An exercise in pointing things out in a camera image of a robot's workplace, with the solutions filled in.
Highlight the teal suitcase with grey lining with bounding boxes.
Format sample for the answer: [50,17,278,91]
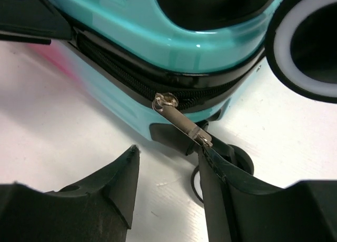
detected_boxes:
[0,0,337,205]

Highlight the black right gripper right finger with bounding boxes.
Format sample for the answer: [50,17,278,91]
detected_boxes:
[199,147,336,241]

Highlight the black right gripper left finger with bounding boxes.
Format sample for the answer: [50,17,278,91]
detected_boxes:
[1,145,140,241]

